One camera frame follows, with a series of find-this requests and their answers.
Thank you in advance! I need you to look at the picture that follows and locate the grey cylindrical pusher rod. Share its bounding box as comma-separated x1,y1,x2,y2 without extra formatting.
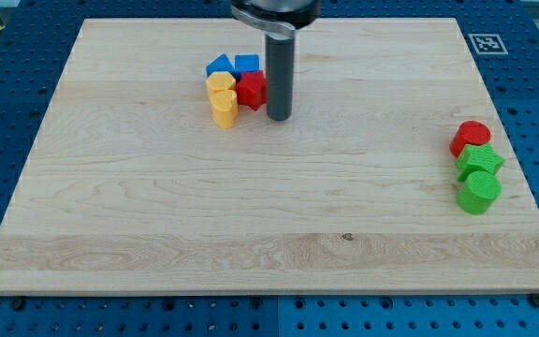
265,34,294,122

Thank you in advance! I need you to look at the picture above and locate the black round robot end flange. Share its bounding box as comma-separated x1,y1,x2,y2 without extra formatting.
231,0,321,39

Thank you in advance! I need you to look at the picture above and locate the red star block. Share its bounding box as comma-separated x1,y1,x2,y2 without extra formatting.
237,70,268,110

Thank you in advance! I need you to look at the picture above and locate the green star block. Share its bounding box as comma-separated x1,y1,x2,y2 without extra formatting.
456,143,505,182

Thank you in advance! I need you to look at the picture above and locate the blue cube block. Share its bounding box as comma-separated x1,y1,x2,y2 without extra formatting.
234,54,260,75

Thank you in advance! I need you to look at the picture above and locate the blue triangle block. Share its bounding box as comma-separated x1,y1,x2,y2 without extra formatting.
206,53,236,77

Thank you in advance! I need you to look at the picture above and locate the yellow hexagon block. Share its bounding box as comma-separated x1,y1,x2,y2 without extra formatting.
206,71,237,97

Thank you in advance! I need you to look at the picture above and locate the yellow heart block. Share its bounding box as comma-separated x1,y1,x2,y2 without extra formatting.
210,90,239,129

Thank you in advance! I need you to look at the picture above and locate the white fiducial marker tag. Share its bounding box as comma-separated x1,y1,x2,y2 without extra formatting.
468,33,508,55

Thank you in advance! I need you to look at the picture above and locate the wooden board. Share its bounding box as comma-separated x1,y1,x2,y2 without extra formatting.
0,18,539,296

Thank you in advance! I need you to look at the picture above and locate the red cylinder block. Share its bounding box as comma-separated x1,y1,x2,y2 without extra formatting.
449,120,491,157

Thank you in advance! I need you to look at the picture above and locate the green cylinder block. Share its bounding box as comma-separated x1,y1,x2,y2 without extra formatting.
456,170,502,215

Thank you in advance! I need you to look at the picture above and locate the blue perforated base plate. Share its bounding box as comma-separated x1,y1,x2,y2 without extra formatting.
0,0,539,336

